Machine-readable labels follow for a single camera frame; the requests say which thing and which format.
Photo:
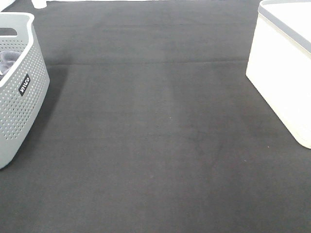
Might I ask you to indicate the grey cloth in basket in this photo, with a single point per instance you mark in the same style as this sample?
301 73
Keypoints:
7 59

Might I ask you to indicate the white cup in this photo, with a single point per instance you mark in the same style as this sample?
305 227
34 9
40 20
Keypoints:
39 4

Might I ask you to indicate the grey perforated laundry basket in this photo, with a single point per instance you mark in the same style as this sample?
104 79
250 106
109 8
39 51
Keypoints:
25 84

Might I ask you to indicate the white storage box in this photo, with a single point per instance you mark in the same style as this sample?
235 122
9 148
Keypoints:
279 64

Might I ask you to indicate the black table mat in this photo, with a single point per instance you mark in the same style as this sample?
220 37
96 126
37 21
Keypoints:
151 126

